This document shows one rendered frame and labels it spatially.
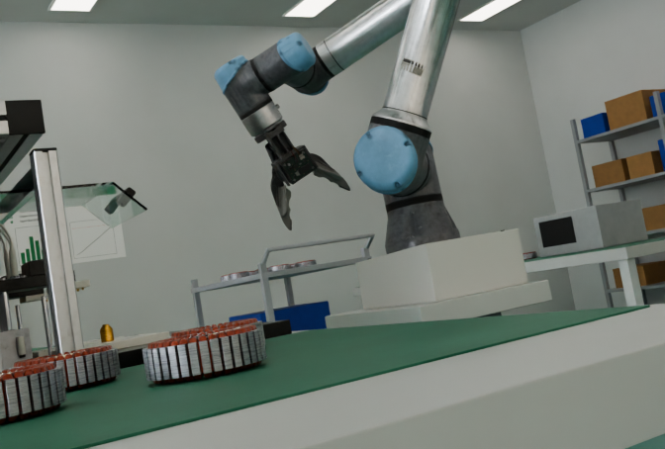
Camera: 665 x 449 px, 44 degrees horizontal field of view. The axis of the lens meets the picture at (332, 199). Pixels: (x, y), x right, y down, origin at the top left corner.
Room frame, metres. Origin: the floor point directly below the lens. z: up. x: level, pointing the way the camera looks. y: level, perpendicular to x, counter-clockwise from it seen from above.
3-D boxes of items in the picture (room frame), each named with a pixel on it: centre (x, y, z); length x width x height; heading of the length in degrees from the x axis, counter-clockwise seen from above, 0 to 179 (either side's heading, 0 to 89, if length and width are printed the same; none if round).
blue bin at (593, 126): (8.05, -2.82, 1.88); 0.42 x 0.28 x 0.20; 120
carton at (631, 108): (7.73, -3.03, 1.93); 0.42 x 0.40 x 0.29; 33
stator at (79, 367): (0.89, 0.31, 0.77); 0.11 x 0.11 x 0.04
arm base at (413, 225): (1.64, -0.16, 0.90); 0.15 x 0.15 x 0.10
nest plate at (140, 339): (1.29, 0.38, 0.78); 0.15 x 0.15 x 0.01; 31
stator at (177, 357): (0.77, 0.14, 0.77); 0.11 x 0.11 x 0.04
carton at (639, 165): (7.70, -3.05, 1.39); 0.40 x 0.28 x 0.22; 122
